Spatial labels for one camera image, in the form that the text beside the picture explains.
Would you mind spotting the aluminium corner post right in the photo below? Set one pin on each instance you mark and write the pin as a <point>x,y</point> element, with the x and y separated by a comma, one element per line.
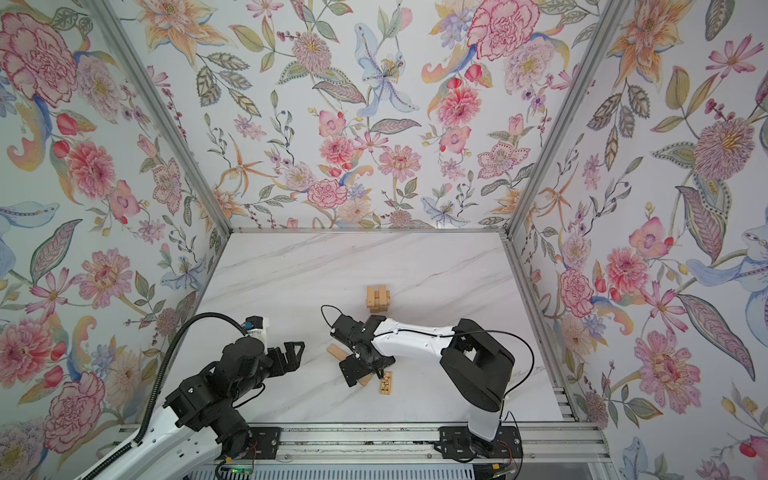
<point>606,26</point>

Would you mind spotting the aluminium front rail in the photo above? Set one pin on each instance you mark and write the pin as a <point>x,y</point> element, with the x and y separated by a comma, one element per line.
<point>322,448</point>

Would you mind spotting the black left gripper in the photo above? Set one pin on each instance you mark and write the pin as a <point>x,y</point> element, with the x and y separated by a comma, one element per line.
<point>277,357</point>

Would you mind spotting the printed wood block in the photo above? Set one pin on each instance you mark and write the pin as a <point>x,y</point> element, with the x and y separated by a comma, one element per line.
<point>385,385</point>

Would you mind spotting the aluminium corner post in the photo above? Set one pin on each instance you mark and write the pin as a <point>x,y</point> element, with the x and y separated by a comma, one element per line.
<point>606,26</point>
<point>114,33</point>

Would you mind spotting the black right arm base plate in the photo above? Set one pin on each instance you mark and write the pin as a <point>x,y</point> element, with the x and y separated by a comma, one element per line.
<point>457,443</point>

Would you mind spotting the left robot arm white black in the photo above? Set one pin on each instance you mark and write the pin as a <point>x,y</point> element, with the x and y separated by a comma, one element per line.
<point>199,422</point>

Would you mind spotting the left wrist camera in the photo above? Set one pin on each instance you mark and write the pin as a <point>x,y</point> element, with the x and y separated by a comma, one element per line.
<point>257,327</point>

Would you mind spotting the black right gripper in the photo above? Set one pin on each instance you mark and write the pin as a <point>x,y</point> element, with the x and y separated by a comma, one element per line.
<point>351,371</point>

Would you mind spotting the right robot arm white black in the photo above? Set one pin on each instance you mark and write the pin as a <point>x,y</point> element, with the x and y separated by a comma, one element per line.
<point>479,366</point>

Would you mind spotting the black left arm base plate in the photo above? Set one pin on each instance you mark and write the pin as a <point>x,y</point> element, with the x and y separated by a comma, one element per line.
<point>256,443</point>

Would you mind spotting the aluminium corner post left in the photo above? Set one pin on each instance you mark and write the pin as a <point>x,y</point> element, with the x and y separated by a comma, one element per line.
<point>114,33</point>

